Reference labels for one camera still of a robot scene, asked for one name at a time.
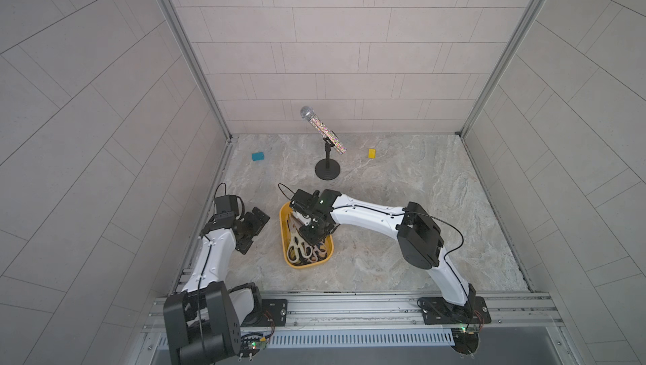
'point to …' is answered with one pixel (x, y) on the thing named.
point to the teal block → (257, 156)
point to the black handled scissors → (319, 254)
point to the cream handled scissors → (298, 247)
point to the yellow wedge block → (372, 154)
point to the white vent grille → (404, 338)
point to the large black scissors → (293, 222)
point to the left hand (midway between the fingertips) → (264, 220)
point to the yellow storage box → (285, 214)
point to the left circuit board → (251, 343)
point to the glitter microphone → (308, 113)
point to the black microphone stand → (327, 169)
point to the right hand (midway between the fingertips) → (309, 241)
